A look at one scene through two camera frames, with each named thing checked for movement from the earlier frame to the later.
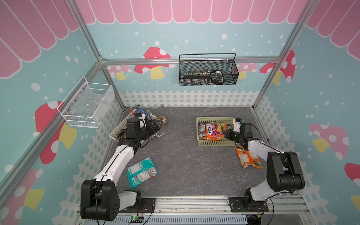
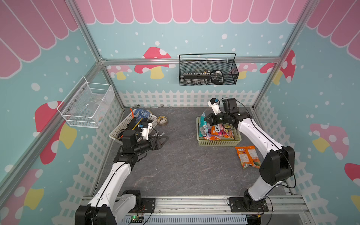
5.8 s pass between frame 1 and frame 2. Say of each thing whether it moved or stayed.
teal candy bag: moved
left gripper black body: moved
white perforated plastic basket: stayed
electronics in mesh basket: stayed
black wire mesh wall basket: stayed
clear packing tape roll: stayed
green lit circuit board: stayed
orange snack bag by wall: stayed
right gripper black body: moved
